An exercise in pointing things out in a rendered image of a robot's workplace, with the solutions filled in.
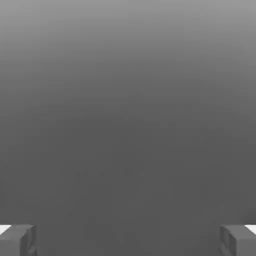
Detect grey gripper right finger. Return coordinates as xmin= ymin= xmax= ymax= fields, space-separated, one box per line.
xmin=219 ymin=224 xmax=256 ymax=256

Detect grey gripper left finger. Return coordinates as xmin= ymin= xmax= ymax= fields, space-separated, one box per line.
xmin=0 ymin=224 xmax=38 ymax=256

